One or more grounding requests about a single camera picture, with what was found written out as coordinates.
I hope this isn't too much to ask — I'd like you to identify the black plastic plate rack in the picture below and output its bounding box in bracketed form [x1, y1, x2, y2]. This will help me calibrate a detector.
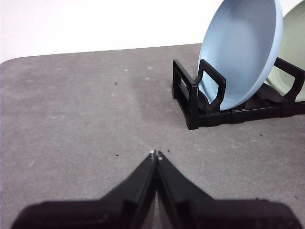
[172, 57, 305, 131]

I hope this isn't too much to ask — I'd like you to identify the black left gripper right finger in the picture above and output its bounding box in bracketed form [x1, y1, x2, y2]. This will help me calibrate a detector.
[156, 151, 302, 229]

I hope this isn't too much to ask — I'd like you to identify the pale green plate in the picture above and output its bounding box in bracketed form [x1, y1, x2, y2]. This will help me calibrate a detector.
[264, 0, 305, 102]

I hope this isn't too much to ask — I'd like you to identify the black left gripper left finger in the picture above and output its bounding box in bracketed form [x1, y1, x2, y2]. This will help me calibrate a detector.
[10, 149, 158, 229]

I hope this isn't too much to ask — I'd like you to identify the blue plate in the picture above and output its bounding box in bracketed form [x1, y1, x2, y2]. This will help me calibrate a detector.
[197, 0, 284, 112]

